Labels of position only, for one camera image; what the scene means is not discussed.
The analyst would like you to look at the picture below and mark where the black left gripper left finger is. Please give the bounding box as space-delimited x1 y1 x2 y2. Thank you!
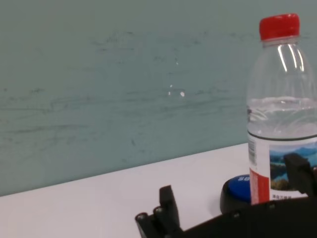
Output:
134 184 185 238

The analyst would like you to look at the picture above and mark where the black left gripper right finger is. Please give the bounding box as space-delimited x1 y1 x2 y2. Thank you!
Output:
283 152 317 197

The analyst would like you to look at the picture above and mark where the clear water bottle red cap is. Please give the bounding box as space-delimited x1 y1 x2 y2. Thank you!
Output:
246 13 317 206

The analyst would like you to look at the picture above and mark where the blue push button black base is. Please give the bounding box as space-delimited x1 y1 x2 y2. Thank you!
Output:
219 174 252 216

